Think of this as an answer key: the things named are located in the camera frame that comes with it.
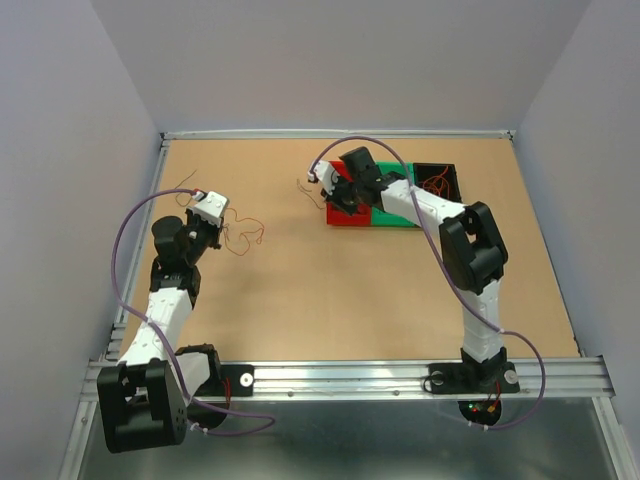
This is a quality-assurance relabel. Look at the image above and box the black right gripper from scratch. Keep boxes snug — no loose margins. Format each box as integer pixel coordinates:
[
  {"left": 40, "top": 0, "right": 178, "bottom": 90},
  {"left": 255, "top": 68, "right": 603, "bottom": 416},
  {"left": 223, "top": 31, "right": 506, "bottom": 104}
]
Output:
[{"left": 320, "top": 173, "right": 362, "bottom": 217}]

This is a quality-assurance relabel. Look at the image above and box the orange cable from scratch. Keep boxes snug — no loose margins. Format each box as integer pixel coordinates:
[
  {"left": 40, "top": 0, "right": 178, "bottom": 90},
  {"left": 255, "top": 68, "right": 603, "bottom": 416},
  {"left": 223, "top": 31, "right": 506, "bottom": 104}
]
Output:
[
  {"left": 422, "top": 167, "right": 454, "bottom": 201},
  {"left": 222, "top": 207, "right": 265, "bottom": 259}
]

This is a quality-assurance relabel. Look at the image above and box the black cable taut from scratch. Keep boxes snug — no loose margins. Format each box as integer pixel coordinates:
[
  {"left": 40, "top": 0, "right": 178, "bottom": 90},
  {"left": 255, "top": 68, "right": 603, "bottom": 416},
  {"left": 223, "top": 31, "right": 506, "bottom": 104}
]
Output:
[{"left": 296, "top": 179, "right": 326, "bottom": 210}]

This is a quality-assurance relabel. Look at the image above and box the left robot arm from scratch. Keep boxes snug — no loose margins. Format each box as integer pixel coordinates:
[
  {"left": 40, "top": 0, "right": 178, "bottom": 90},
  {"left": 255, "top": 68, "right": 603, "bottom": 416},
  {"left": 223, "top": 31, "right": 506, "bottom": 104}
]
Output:
[{"left": 97, "top": 208, "right": 224, "bottom": 453}]

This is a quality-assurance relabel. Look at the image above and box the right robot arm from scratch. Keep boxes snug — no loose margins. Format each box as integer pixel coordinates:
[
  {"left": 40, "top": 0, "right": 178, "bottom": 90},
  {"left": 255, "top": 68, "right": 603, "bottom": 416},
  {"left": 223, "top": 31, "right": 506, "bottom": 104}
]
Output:
[{"left": 308, "top": 147, "right": 508, "bottom": 395}]

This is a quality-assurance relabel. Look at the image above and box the red plastic bin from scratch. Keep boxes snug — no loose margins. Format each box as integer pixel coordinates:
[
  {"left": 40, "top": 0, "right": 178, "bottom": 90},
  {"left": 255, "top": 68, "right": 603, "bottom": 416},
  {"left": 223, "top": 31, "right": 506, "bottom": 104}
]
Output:
[{"left": 324, "top": 159, "right": 374, "bottom": 227}]

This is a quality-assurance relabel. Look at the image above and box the green plastic bin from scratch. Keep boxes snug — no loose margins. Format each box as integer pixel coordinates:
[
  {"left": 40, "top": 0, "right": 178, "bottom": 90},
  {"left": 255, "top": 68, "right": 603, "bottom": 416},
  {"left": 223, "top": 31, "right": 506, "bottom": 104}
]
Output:
[{"left": 371, "top": 162, "right": 415, "bottom": 228}]

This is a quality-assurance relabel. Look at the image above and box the black plastic bin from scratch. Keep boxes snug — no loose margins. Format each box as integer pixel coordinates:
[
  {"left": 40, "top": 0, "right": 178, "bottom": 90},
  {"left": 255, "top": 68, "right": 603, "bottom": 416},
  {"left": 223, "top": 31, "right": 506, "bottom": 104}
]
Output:
[{"left": 413, "top": 163, "right": 462, "bottom": 203}]

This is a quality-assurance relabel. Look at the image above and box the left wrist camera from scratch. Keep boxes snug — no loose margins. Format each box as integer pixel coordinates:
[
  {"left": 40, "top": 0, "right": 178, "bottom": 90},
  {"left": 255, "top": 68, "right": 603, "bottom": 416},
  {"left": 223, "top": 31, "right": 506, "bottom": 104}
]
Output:
[{"left": 190, "top": 190, "right": 230, "bottom": 227}]

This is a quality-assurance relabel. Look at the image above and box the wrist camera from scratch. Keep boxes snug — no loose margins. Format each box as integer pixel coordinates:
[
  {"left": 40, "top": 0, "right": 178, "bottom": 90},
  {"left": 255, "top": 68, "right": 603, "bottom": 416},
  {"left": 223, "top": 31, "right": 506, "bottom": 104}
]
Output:
[
  {"left": 306, "top": 160, "right": 350, "bottom": 197},
  {"left": 190, "top": 190, "right": 230, "bottom": 227}
]

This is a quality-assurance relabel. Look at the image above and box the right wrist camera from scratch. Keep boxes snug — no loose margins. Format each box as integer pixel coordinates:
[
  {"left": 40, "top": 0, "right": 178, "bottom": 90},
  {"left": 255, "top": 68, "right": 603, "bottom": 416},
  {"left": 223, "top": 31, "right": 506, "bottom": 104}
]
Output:
[{"left": 306, "top": 160, "right": 350, "bottom": 197}]

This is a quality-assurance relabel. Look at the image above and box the dark cable on table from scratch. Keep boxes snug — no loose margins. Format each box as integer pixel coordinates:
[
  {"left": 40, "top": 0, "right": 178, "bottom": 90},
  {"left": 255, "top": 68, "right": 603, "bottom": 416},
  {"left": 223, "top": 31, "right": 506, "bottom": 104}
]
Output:
[{"left": 173, "top": 169, "right": 199, "bottom": 207}]

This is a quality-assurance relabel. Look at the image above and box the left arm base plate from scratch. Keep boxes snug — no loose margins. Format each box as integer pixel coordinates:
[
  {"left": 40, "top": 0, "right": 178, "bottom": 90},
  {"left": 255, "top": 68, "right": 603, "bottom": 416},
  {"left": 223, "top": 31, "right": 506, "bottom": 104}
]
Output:
[{"left": 196, "top": 364, "right": 255, "bottom": 398}]

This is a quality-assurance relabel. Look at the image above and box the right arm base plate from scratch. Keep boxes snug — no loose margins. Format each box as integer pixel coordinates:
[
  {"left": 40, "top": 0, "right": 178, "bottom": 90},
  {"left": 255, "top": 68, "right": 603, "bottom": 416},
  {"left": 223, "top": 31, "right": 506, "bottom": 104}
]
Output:
[{"left": 422, "top": 362, "right": 520, "bottom": 396}]

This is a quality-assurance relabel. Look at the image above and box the aluminium front rail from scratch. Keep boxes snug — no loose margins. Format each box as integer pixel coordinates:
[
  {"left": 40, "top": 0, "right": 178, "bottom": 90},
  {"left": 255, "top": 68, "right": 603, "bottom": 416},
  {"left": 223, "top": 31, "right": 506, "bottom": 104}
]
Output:
[{"left": 79, "top": 355, "right": 616, "bottom": 401}]

